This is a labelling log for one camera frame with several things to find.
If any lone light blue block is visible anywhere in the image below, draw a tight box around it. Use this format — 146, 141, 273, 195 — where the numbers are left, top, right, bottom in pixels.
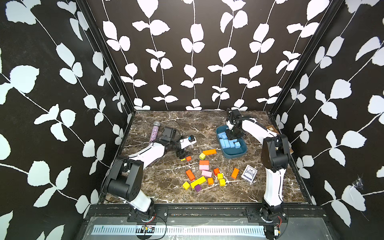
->
218, 132, 228, 140

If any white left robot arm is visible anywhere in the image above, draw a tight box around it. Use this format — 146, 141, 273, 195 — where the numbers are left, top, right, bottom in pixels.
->
101, 127, 197, 216

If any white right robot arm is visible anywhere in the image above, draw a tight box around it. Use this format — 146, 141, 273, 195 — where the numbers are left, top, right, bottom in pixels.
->
226, 109, 292, 222

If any teal plastic tray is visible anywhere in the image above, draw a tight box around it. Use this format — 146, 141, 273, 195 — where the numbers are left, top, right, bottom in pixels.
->
216, 126, 248, 159

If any lime green block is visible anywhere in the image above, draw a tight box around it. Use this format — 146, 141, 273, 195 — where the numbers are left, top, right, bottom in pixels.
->
199, 153, 206, 160

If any red flat block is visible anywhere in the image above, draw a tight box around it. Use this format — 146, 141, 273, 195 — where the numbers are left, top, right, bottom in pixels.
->
199, 160, 210, 166

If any orange upright block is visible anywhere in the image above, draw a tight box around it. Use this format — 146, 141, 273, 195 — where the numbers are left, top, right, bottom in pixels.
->
186, 170, 196, 182

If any long orange block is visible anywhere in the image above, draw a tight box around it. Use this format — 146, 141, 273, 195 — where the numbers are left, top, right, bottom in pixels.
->
203, 149, 217, 156

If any small yellow block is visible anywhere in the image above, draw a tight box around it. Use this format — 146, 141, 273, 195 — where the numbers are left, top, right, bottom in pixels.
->
182, 182, 191, 190

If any pink block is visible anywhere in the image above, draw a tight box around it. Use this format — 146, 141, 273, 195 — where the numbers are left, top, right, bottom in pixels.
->
202, 170, 213, 178

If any long yellow block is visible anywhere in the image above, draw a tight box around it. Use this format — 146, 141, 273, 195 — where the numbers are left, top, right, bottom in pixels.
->
191, 176, 207, 189

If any orange lone block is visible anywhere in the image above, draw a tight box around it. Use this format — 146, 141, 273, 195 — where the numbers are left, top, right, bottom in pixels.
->
231, 168, 240, 179

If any purple small block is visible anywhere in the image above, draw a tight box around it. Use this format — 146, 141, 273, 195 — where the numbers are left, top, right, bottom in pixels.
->
195, 185, 202, 192

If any blue playing card deck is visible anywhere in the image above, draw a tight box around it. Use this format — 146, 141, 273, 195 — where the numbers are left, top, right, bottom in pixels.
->
241, 165, 258, 184

